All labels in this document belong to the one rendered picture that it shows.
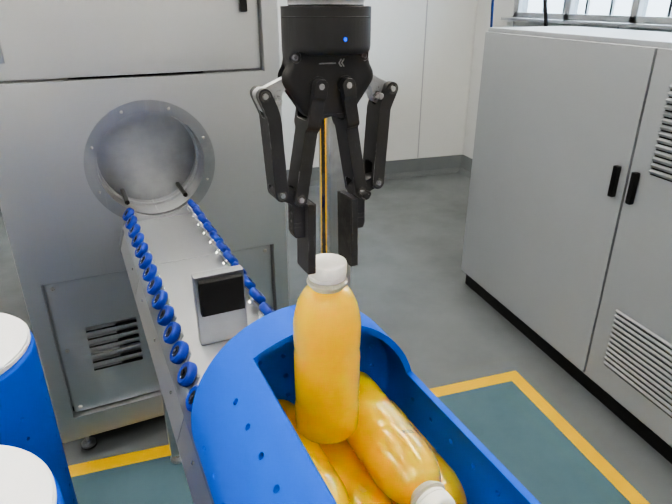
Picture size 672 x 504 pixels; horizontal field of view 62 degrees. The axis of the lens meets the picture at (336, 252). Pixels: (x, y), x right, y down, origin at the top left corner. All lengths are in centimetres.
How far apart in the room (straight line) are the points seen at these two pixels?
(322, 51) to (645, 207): 192
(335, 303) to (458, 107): 520
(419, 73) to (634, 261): 351
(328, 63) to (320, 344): 26
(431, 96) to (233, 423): 507
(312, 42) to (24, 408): 84
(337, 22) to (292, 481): 38
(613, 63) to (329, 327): 198
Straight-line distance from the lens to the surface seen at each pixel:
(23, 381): 110
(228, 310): 115
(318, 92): 48
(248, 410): 60
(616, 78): 238
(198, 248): 164
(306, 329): 56
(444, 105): 562
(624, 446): 254
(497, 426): 245
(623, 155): 235
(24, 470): 85
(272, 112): 48
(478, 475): 69
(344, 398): 60
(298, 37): 47
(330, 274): 54
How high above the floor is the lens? 158
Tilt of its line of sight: 24 degrees down
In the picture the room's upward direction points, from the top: straight up
